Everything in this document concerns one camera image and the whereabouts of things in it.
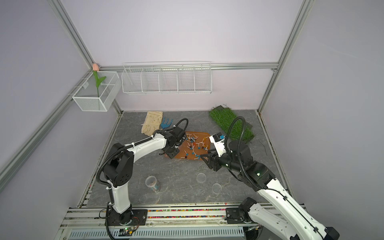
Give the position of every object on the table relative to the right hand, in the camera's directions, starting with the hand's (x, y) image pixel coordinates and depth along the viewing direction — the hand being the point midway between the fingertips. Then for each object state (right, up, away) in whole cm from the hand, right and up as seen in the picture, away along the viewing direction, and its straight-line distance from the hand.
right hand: (205, 152), depth 67 cm
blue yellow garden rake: (-28, +12, +45) cm, 54 cm away
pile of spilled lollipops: (-4, -1, +32) cm, 33 cm away
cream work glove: (-38, +14, +45) cm, 61 cm away
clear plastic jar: (-28, -18, +11) cm, 35 cm away
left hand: (-21, -4, +24) cm, 32 cm away
